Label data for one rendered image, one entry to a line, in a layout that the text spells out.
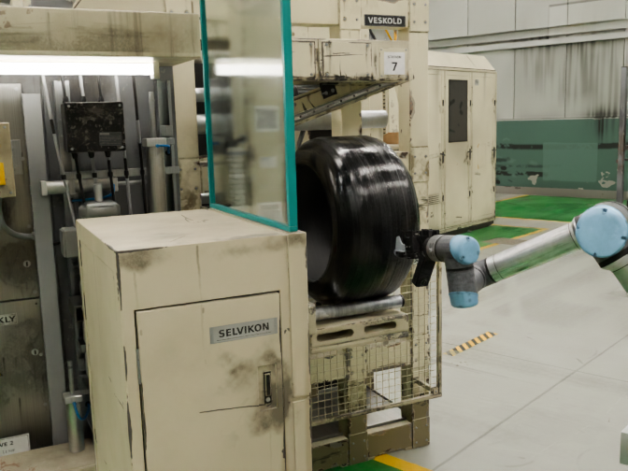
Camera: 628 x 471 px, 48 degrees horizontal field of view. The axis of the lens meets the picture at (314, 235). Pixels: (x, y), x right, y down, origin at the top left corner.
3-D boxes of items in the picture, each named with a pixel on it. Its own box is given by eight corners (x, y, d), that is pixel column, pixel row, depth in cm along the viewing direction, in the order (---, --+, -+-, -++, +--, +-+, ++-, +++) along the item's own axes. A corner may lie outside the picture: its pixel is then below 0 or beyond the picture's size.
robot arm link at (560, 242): (627, 189, 184) (462, 259, 209) (621, 193, 175) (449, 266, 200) (647, 230, 183) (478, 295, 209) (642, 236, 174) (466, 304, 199)
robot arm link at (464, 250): (460, 270, 184) (456, 237, 183) (435, 267, 194) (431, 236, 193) (484, 264, 188) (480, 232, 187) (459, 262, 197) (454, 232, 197)
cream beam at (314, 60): (259, 81, 239) (257, 35, 236) (234, 85, 261) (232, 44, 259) (411, 80, 264) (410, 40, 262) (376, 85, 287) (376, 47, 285)
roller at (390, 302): (310, 311, 220) (304, 306, 224) (309, 324, 222) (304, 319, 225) (406, 296, 235) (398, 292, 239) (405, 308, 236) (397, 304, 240)
